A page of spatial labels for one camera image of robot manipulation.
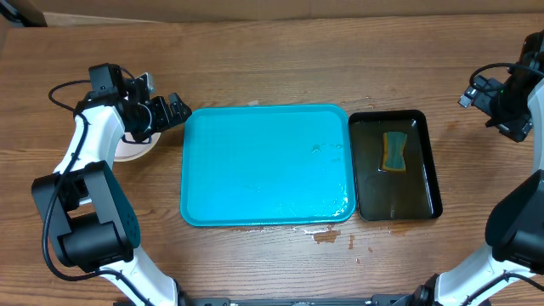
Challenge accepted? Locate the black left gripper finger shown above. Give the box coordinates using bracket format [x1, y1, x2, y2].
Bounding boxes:
[137, 72, 156, 95]
[168, 93, 192, 128]

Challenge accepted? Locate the green yellow sponge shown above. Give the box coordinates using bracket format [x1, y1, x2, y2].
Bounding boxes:
[380, 131, 407, 173]

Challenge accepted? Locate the white plate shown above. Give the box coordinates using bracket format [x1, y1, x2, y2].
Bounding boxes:
[114, 133, 161, 162]

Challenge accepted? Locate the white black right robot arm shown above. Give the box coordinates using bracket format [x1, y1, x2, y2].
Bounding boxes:
[396, 32, 543, 305]

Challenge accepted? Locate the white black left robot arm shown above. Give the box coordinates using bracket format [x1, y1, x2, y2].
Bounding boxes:
[31, 65, 191, 305]

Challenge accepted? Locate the blue plastic tray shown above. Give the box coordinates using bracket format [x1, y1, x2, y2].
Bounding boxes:
[180, 104, 356, 227]

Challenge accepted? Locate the black water tray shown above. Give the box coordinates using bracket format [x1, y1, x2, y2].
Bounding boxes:
[348, 110, 443, 221]

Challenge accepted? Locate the dark object top left corner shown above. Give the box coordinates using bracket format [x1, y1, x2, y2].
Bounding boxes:
[1, 0, 48, 27]

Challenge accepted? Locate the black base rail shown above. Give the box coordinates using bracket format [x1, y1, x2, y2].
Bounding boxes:
[178, 294, 423, 306]

